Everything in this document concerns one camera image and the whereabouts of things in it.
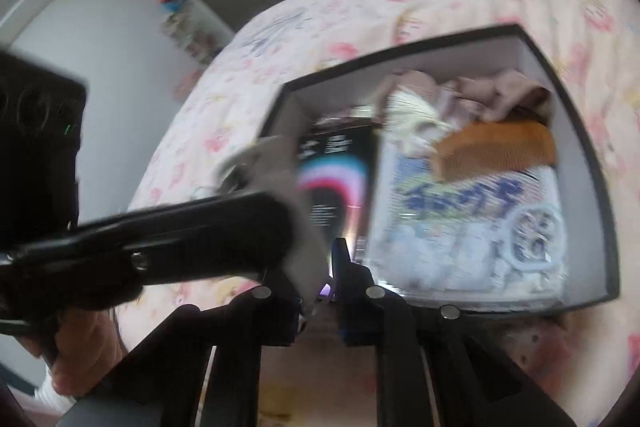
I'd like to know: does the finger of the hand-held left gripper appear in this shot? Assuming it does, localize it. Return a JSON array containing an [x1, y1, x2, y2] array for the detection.
[[0, 191, 298, 324]]

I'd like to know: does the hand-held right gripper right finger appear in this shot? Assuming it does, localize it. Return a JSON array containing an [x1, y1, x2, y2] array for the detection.
[[330, 237, 581, 427]]

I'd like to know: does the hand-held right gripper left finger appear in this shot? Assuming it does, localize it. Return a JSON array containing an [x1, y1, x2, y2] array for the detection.
[[60, 279, 307, 427]]

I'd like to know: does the grey cloth piece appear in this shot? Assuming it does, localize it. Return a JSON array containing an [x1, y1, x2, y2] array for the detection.
[[215, 136, 332, 314]]

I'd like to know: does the black storage box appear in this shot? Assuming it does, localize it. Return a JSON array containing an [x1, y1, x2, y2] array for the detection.
[[257, 24, 621, 314]]

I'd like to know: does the person's left hand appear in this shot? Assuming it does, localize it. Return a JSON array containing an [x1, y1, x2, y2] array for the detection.
[[19, 304, 127, 403]]

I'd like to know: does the blue white printed packet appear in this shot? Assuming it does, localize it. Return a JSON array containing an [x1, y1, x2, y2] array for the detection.
[[371, 151, 570, 299]]

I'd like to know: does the black packet with rainbow print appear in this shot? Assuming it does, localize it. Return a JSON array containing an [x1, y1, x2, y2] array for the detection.
[[295, 122, 382, 258]]

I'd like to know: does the white round charm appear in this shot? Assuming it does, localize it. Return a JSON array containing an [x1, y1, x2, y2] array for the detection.
[[504, 204, 567, 269]]

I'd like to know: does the wooden comb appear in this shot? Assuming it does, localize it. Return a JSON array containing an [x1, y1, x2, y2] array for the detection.
[[432, 121, 559, 182]]

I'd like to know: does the shelf with toys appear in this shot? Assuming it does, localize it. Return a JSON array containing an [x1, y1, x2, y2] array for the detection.
[[154, 0, 227, 64]]

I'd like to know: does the pink brown cloth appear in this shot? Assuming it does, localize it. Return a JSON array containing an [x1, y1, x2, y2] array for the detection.
[[379, 68, 557, 124]]

